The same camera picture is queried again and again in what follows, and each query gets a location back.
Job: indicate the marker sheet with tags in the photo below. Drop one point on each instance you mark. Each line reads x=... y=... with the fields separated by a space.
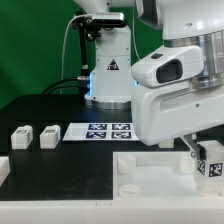
x=100 y=132

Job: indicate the white square tabletop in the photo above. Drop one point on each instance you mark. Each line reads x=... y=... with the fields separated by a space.
x=144 y=175

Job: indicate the white front fence bar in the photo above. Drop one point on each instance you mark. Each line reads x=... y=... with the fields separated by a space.
x=163 y=211

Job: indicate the white left fence piece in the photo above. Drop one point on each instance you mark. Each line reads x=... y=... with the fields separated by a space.
x=4 y=168

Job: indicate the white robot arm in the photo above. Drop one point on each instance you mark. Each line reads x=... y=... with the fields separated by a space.
x=183 y=23

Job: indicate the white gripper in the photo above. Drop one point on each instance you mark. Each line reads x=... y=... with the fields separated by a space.
x=176 y=110

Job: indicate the camera on black stand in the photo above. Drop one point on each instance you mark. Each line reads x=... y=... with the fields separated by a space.
x=89 y=27

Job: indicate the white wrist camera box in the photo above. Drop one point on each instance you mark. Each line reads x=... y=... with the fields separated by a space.
x=168 y=65

